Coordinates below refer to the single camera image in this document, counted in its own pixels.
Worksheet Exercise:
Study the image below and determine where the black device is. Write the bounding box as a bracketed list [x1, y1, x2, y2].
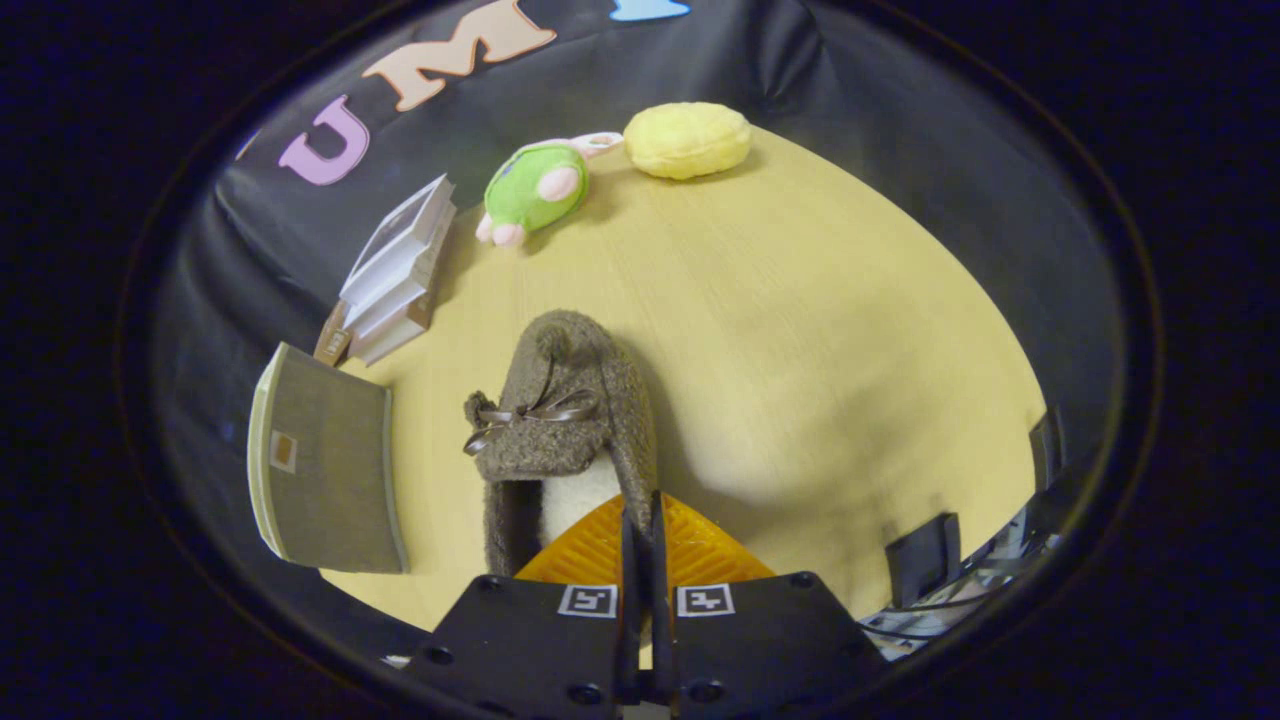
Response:
[885, 513, 963, 608]

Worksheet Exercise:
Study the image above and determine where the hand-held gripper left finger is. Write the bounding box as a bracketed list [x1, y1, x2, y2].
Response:
[405, 495, 641, 716]

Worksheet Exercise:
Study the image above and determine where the brown fuzzy shoe with bow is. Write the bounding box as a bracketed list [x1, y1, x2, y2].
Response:
[463, 310, 659, 576]

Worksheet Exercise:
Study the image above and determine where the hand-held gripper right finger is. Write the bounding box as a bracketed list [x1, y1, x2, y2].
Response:
[650, 493, 886, 719]

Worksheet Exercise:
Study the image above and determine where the beige fabric storage box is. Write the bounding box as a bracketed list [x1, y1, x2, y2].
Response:
[247, 342, 409, 575]

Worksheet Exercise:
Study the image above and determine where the yellow plush toy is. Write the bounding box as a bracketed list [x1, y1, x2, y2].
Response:
[624, 102, 753, 181]

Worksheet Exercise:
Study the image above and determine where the black backdrop cloth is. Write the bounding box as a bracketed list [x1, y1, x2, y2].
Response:
[150, 0, 1126, 651]

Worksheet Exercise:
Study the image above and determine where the green plush toy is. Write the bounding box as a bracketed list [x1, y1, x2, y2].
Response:
[476, 132, 625, 249]

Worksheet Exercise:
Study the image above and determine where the brown book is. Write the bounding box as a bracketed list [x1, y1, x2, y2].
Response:
[313, 290, 436, 366]

